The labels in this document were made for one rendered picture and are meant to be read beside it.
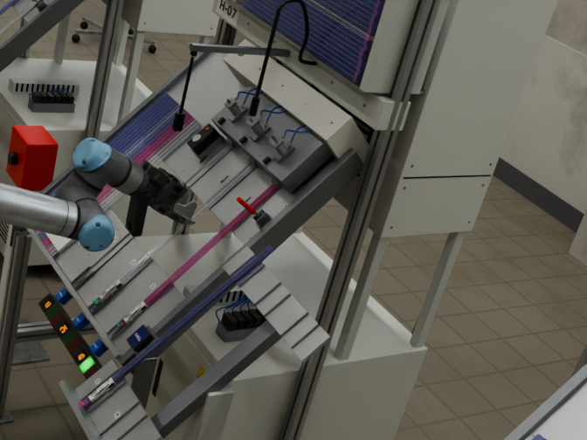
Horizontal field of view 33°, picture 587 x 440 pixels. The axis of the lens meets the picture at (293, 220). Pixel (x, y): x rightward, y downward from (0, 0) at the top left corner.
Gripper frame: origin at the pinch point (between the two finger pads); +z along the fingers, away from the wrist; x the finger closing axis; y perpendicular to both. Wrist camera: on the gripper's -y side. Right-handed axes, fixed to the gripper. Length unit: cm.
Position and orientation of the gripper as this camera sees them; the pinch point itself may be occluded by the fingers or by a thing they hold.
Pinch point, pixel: (187, 221)
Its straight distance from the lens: 239.8
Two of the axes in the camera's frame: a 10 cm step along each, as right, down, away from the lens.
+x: -5.3, -4.9, 7.0
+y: 6.1, -7.9, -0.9
